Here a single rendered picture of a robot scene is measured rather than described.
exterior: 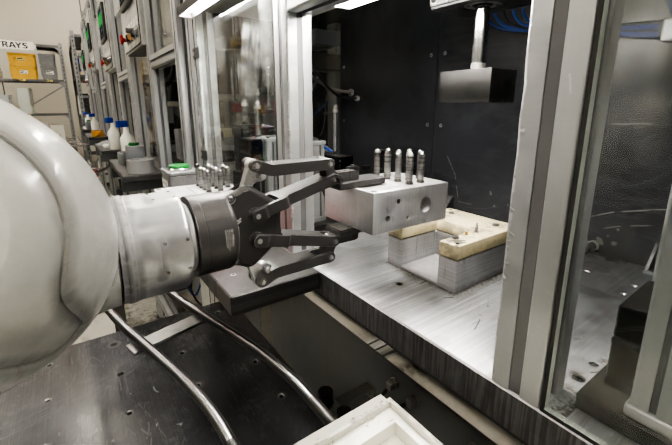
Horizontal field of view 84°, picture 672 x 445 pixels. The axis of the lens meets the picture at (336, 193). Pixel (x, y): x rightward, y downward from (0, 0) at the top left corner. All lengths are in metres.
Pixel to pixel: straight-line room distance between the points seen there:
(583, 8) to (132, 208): 0.35
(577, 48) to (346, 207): 0.27
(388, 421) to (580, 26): 0.35
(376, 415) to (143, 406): 0.46
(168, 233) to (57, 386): 0.59
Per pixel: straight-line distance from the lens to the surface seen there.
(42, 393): 0.88
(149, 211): 0.33
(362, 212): 0.43
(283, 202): 0.38
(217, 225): 0.34
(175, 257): 0.33
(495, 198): 0.86
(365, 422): 0.39
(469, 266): 0.55
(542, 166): 0.32
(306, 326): 1.06
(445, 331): 0.46
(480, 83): 0.57
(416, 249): 0.61
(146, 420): 0.74
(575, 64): 0.32
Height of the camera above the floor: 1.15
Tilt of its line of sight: 13 degrees down
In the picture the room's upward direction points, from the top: straight up
